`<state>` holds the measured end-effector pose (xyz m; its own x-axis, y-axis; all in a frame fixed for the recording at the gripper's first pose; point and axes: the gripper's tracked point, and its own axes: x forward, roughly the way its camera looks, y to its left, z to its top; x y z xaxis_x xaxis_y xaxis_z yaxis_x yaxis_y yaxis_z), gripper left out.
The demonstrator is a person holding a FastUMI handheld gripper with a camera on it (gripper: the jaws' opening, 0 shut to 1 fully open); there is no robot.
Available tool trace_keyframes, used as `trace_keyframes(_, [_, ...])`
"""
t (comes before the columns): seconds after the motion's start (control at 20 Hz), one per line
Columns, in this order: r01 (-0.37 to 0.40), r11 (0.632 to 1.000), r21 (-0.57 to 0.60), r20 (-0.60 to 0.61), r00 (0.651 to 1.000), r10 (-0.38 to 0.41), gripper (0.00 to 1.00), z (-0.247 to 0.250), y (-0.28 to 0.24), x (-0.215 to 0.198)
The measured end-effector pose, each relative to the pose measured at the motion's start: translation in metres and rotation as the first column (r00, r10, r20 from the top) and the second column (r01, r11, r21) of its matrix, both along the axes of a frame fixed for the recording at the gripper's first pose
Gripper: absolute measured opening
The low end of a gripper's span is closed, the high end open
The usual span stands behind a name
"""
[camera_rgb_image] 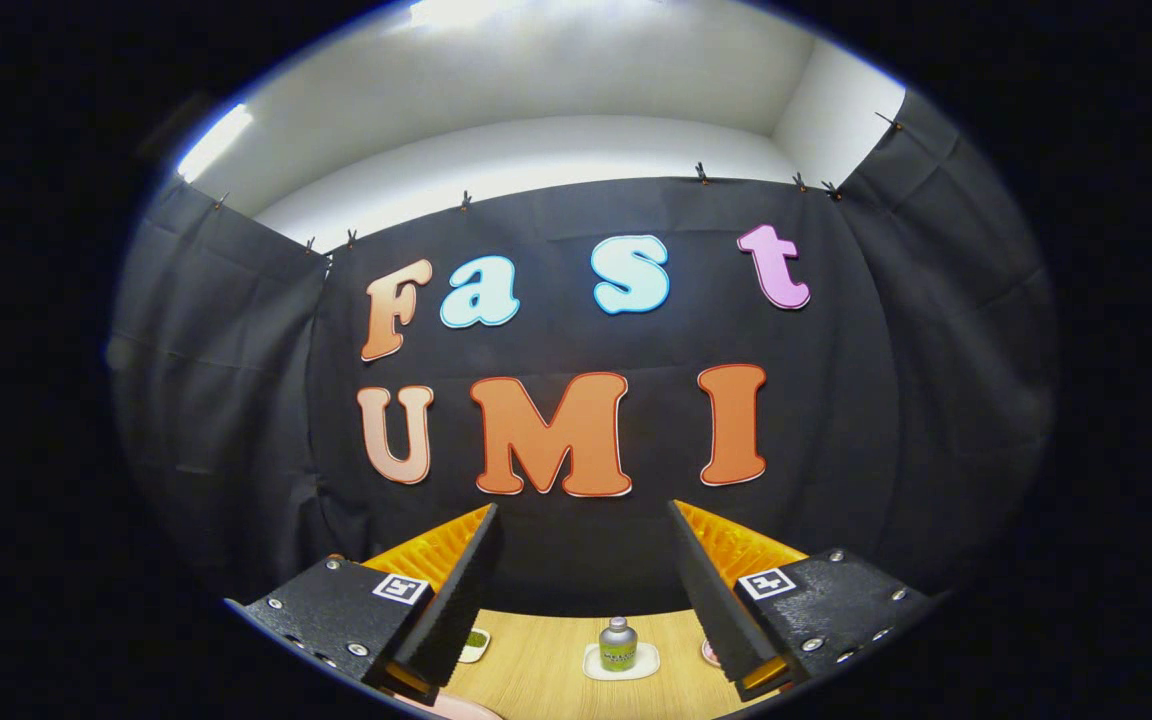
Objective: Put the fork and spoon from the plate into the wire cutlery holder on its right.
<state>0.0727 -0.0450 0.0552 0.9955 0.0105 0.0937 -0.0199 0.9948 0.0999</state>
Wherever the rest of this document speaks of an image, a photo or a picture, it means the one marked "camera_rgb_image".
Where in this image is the pink round plate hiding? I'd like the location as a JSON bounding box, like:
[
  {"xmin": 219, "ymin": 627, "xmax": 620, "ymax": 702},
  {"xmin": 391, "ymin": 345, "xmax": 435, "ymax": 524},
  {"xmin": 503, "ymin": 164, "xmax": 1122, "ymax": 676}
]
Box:
[{"xmin": 391, "ymin": 690, "xmax": 507, "ymax": 720}]

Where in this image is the row of black cloth clips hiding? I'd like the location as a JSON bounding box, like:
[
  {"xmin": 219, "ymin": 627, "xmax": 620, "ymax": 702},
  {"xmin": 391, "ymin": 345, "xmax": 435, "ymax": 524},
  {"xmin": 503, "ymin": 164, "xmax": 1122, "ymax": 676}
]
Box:
[{"xmin": 211, "ymin": 110, "xmax": 907, "ymax": 256}]

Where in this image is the green soda bottle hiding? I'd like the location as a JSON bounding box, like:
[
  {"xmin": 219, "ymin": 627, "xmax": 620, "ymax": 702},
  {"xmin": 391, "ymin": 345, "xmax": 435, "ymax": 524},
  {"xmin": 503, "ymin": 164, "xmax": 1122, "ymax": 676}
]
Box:
[{"xmin": 598, "ymin": 616, "xmax": 639, "ymax": 673}]

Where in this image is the ceiling strip light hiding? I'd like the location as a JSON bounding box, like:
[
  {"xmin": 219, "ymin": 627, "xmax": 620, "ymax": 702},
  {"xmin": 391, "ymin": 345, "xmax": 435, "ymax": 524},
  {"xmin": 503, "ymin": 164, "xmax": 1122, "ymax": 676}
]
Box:
[
  {"xmin": 406, "ymin": 0, "xmax": 657, "ymax": 29},
  {"xmin": 176, "ymin": 103, "xmax": 255, "ymax": 184}
]

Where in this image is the white rectangular coaster tray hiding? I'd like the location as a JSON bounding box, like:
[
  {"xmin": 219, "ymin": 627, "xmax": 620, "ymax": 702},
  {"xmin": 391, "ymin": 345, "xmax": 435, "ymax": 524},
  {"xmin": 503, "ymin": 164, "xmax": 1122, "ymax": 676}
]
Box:
[{"xmin": 582, "ymin": 641, "xmax": 661, "ymax": 682}]

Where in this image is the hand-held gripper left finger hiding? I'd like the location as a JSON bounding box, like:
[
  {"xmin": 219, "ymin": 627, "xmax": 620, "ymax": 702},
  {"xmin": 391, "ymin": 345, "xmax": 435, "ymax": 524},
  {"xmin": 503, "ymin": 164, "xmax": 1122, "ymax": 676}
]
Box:
[{"xmin": 226, "ymin": 503, "xmax": 500, "ymax": 706}]

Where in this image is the black backdrop cloth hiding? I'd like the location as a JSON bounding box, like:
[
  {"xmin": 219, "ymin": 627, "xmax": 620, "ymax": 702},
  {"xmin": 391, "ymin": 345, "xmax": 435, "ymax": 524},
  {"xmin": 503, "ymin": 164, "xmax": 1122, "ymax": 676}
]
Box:
[{"xmin": 108, "ymin": 90, "xmax": 1059, "ymax": 616}]

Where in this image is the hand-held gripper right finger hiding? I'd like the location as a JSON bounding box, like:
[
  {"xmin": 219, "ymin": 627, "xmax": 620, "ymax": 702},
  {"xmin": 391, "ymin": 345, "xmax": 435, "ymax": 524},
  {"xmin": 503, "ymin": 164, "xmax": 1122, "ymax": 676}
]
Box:
[{"xmin": 668, "ymin": 499, "xmax": 940, "ymax": 704}]

